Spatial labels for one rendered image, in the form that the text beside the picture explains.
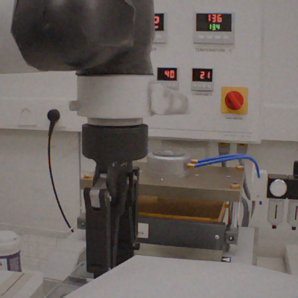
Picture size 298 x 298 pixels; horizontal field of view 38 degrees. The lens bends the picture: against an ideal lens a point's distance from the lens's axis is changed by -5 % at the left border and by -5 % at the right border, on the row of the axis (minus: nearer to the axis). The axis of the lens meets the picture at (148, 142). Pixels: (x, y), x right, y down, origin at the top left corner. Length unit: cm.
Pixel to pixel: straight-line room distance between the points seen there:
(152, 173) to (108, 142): 32
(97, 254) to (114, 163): 10
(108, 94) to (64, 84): 96
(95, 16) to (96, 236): 22
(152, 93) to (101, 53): 10
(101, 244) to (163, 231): 27
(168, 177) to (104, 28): 42
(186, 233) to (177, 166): 12
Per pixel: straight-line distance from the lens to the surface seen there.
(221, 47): 92
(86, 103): 48
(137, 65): 48
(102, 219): 47
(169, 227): 74
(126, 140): 48
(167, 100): 50
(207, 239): 73
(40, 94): 146
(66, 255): 75
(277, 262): 137
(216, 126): 92
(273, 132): 128
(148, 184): 74
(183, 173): 79
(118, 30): 43
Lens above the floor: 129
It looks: 9 degrees down
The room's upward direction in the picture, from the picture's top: 1 degrees clockwise
